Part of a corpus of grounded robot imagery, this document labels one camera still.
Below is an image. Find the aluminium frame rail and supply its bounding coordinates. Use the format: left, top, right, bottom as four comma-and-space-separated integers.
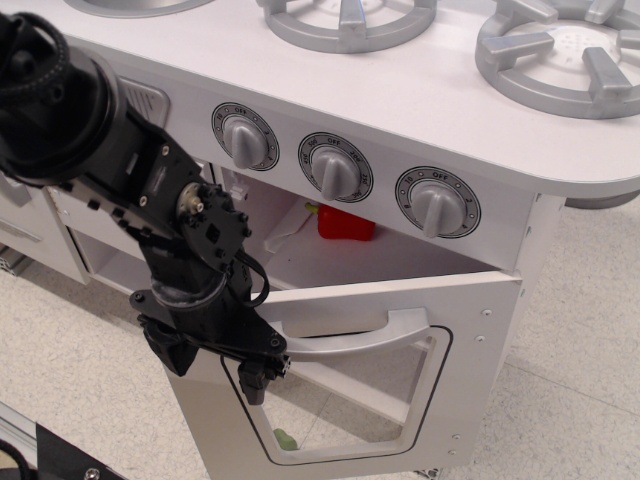
0, 402, 38, 467

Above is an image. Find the green toy pepper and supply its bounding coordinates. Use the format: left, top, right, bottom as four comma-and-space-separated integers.
273, 428, 299, 451

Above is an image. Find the grey left stove burner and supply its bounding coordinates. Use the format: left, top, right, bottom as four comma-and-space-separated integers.
258, 1, 437, 54

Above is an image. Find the grey middle control knob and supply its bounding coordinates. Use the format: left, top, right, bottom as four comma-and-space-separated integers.
298, 132, 374, 203

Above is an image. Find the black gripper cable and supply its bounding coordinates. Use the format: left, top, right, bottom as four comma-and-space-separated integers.
237, 252, 271, 309

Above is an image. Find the grey oven door handle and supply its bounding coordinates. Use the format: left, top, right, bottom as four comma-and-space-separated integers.
283, 308, 430, 362

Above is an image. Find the white oven door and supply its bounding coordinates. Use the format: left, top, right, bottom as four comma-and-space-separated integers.
170, 271, 521, 479

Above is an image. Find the grey right control knob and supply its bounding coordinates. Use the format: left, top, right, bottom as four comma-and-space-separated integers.
395, 166, 481, 239

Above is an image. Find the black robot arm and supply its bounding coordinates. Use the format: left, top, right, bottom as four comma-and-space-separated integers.
1, 12, 289, 405

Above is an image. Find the grey stove burner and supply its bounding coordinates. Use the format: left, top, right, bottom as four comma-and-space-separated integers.
258, 1, 437, 54
475, 1, 639, 119

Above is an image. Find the grey vent grille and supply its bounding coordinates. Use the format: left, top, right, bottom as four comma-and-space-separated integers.
120, 78, 170, 128

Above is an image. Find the silver sink basin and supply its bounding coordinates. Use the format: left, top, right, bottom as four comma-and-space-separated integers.
64, 0, 213, 19

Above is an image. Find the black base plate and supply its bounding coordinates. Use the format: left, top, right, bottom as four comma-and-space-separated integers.
36, 424, 124, 480

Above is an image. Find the grey right stove burner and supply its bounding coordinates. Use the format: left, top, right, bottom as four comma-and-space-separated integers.
475, 1, 639, 119

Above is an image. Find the grey far left handle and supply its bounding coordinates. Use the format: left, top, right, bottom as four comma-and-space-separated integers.
0, 173, 32, 208

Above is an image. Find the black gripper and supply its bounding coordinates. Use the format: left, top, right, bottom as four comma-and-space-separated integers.
129, 271, 290, 406

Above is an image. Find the grey left control knob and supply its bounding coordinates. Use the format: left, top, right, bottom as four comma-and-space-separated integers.
211, 102, 280, 171

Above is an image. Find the white cabinet door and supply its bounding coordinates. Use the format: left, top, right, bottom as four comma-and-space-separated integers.
1, 185, 89, 284

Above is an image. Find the grey control knob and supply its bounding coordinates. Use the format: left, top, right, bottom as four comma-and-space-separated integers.
211, 102, 280, 171
395, 166, 481, 239
298, 132, 374, 203

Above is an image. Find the white toy kitchen body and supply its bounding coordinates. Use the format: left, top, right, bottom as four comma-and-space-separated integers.
0, 0, 640, 480

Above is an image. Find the red toy pepper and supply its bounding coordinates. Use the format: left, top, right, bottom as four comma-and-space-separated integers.
305, 202, 376, 241

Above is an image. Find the white oven shelf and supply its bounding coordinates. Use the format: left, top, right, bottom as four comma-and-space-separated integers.
266, 230, 495, 289

